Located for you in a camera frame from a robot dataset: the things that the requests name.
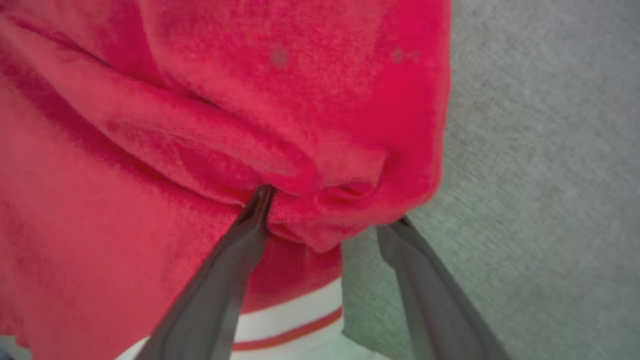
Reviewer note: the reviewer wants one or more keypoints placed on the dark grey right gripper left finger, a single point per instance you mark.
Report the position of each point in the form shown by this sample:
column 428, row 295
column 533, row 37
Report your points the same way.
column 215, row 305

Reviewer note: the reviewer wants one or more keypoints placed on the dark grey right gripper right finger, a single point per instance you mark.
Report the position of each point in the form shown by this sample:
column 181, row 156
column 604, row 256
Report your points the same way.
column 440, row 320

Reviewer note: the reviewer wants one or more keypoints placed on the red and white basketball jersey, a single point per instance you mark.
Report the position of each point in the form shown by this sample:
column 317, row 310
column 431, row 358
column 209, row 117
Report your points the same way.
column 200, row 100

